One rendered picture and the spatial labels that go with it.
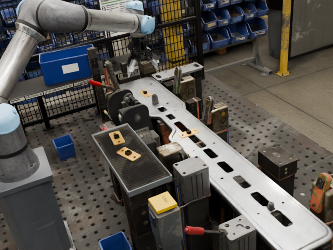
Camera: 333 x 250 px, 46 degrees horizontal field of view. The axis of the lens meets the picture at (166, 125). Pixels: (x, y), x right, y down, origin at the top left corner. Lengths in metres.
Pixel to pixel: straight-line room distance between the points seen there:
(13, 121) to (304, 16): 3.69
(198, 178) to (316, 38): 3.69
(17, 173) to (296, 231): 0.89
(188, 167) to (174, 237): 0.25
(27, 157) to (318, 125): 2.75
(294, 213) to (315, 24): 3.61
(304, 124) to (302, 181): 1.81
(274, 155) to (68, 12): 0.87
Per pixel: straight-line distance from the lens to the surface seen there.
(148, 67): 2.26
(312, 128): 3.63
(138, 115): 1.52
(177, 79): 2.00
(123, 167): 1.23
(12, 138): 1.36
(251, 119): 2.32
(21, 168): 1.40
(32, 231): 1.53
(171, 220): 1.09
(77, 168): 2.10
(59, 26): 1.44
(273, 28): 4.91
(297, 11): 4.48
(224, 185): 1.37
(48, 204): 1.47
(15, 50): 1.49
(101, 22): 1.52
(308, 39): 4.72
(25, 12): 1.52
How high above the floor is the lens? 1.87
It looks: 30 degrees down
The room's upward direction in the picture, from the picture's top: 7 degrees counter-clockwise
